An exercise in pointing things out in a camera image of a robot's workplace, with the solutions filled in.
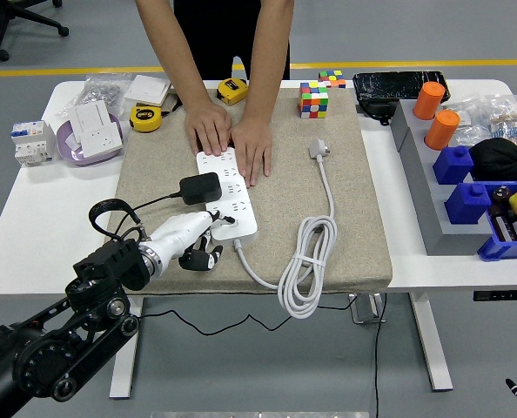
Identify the white circuit breaker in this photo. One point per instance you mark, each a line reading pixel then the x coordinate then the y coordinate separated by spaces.
pixel 32 143

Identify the dark brown bottle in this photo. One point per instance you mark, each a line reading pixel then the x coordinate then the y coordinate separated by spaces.
pixel 501 194

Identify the black office chair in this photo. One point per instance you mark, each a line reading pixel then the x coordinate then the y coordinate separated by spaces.
pixel 2 26

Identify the blue plastic block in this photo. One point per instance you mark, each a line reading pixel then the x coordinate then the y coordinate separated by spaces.
pixel 452 165
pixel 467 204

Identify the large colourful puzzle cube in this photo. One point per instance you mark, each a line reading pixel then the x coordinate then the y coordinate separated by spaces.
pixel 314 102

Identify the white wall socket panel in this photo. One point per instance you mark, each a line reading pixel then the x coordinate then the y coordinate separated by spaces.
pixel 104 139

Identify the square yellow tape measure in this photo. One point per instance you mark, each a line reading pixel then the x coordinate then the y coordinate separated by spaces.
pixel 232 90

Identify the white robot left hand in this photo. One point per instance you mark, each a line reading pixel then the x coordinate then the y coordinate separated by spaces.
pixel 176 235

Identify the person's right forearm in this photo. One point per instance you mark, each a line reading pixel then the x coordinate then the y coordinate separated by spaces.
pixel 171 52

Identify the white blank wall plate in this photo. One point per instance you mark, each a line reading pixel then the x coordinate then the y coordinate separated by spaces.
pixel 89 117

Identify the clear bag of screws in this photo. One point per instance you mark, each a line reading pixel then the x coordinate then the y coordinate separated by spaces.
pixel 102 89

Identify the clear plastic bag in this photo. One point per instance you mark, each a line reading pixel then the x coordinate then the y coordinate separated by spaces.
pixel 469 122

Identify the grey stepped block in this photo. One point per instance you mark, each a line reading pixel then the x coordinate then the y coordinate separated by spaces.
pixel 419 183

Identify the metal bracket under table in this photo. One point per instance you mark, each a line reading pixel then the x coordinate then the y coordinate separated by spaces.
pixel 363 311

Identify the person's torso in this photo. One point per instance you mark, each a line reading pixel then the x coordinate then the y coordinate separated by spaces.
pixel 228 35

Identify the black table control panel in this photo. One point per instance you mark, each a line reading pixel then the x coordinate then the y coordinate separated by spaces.
pixel 502 295

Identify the small colourful puzzle cube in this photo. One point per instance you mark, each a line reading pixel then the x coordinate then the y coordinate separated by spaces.
pixel 333 79

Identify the orange cylinder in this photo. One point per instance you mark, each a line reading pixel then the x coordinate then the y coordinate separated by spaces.
pixel 428 102
pixel 441 130

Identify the white power strip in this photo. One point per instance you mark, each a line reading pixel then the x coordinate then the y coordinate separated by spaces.
pixel 239 202

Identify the white switch panel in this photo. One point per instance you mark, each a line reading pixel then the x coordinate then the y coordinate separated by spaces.
pixel 147 89

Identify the person's left hand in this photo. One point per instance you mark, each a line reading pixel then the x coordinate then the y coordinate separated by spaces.
pixel 252 148

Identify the grey-brown mat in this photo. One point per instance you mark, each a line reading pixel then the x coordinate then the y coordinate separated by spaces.
pixel 284 244

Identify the white table leg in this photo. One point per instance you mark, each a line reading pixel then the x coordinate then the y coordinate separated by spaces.
pixel 432 348
pixel 123 379

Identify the blue plastic bin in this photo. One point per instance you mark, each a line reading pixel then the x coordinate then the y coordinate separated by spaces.
pixel 502 251

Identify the black cloth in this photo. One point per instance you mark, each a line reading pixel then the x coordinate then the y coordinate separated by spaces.
pixel 502 159

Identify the black power adapter plug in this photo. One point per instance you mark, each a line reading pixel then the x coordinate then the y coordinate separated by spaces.
pixel 202 188

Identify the person's left forearm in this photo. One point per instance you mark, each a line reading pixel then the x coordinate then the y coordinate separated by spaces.
pixel 267 56

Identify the round yellow tape measure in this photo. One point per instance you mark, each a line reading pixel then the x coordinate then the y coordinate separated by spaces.
pixel 145 118

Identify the black cracked tray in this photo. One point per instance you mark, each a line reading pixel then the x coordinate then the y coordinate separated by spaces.
pixel 389 85

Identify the person's right hand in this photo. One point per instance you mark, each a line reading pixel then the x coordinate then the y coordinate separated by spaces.
pixel 207 128

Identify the clear bag of resistors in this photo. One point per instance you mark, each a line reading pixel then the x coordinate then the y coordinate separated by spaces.
pixel 511 122

